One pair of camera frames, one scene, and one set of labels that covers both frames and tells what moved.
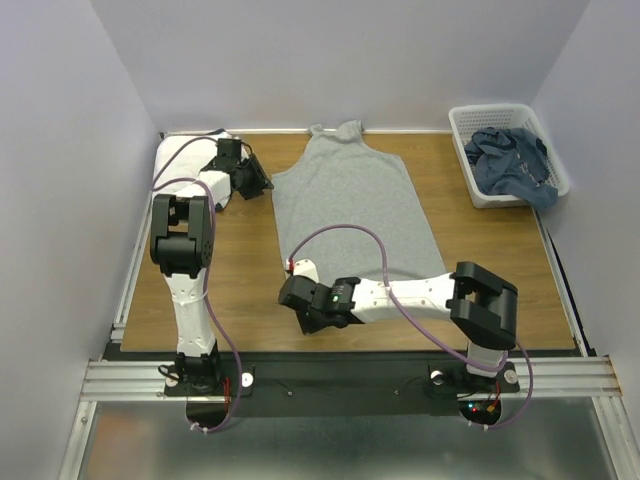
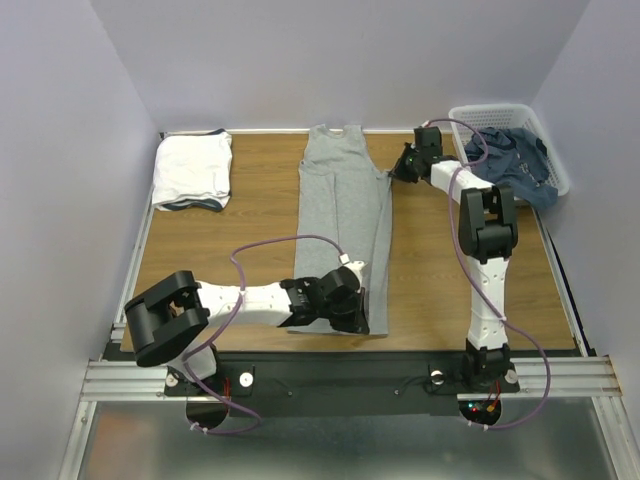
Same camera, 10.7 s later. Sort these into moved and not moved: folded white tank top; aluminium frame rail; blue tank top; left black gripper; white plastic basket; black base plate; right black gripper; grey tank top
Moved: grey tank top; left black gripper; right black gripper
Not moved: aluminium frame rail; black base plate; white plastic basket; blue tank top; folded white tank top
